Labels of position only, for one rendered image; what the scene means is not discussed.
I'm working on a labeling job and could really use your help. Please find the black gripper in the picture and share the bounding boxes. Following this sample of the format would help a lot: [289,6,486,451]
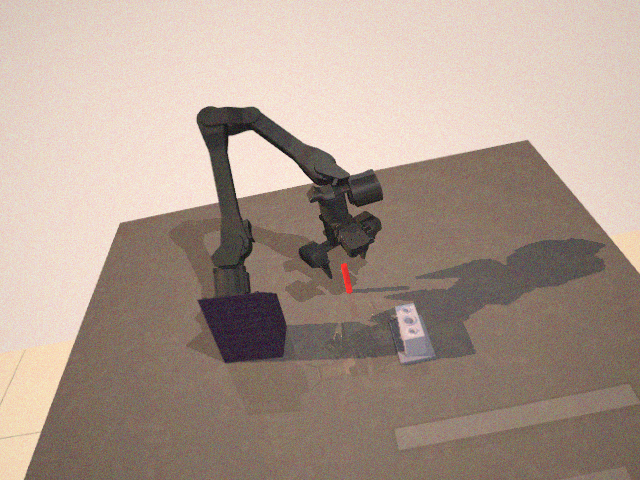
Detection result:
[298,211,382,279]

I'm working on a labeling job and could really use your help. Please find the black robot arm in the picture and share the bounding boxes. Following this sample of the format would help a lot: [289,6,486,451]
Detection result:
[196,106,383,298]

